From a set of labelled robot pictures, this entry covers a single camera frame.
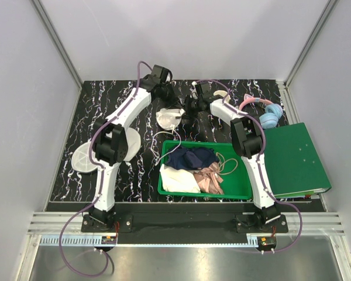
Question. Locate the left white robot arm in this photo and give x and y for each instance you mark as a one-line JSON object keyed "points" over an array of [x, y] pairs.
{"points": [[102, 206]]}

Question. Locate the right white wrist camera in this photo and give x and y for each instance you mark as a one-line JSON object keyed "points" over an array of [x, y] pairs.
{"points": [[193, 90]]}

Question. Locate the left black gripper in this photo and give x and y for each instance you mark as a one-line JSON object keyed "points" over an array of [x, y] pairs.
{"points": [[173, 99]]}

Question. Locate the navy blue garment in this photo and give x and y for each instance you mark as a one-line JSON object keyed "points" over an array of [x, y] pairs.
{"points": [[195, 158]]}

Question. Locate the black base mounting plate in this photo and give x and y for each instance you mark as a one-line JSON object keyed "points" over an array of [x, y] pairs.
{"points": [[184, 224]]}

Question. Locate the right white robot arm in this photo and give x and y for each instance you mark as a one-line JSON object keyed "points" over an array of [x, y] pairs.
{"points": [[248, 139]]}

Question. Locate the white bra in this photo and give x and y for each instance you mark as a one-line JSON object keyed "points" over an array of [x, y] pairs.
{"points": [[168, 120]]}

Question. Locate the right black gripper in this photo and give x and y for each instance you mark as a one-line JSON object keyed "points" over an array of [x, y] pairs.
{"points": [[185, 115]]}

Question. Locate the yellow mug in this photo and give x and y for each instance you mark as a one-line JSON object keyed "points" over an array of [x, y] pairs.
{"points": [[223, 95]]}

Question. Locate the white mesh laundry bag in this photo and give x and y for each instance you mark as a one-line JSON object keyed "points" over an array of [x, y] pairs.
{"points": [[115, 144]]}

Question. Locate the green plastic bin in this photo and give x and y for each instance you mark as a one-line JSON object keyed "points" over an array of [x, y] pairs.
{"points": [[236, 186]]}

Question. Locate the cream white garment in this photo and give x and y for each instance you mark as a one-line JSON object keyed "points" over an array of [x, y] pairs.
{"points": [[178, 181]]}

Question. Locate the pink cat ear headphones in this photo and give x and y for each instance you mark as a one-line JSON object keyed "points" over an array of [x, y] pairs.
{"points": [[272, 112]]}

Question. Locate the green ring binder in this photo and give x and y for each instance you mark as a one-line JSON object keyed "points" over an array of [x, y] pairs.
{"points": [[293, 166]]}

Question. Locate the pink satin garment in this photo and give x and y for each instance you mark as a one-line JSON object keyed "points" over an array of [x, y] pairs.
{"points": [[210, 178]]}

